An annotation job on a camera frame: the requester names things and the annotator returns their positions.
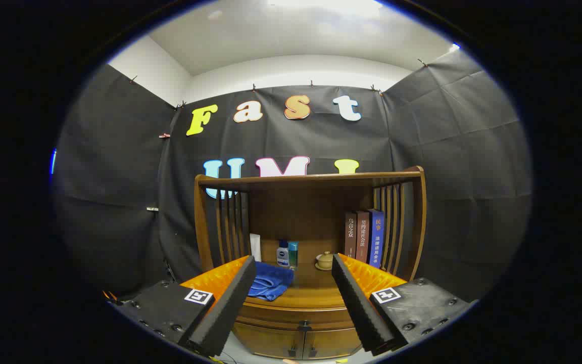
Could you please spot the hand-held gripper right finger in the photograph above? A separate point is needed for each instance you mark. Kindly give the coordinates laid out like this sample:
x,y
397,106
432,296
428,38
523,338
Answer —
x,y
359,308

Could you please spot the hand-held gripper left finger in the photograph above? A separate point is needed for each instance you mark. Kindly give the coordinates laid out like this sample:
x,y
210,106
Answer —
x,y
230,308

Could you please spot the wooden drawer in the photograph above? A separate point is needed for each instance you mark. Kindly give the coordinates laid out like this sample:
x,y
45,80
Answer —
x,y
296,311

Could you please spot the wooden cabinet door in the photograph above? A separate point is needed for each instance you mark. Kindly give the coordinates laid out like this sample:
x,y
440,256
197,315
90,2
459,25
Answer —
x,y
265,341
334,344

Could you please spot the wooden countertop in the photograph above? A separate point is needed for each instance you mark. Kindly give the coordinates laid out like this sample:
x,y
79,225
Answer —
x,y
311,283

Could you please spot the wooden cabinet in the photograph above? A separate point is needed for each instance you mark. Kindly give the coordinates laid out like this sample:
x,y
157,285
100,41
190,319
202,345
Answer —
x,y
296,207

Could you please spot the blue towel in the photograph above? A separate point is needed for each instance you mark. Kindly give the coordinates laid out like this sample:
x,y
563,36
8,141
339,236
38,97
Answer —
x,y
271,280

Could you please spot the beige lidded teacup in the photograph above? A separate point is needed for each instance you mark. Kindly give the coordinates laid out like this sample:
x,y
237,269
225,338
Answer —
x,y
325,261

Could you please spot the white tube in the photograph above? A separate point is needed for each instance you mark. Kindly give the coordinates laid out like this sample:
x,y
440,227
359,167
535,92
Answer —
x,y
255,247

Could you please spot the blue book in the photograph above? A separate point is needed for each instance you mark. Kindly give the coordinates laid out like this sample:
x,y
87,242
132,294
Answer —
x,y
377,237

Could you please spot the reddish brown book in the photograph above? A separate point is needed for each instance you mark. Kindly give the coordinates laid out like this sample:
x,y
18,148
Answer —
x,y
362,235

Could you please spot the dark brown book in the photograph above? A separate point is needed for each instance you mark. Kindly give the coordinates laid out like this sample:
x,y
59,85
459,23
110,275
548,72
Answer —
x,y
350,235

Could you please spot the white lotion bottle blue cap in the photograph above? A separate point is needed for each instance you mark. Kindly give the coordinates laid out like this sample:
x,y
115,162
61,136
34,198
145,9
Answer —
x,y
283,255

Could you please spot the teal bottle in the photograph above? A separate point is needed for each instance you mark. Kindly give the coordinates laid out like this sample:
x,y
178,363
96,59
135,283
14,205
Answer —
x,y
293,253

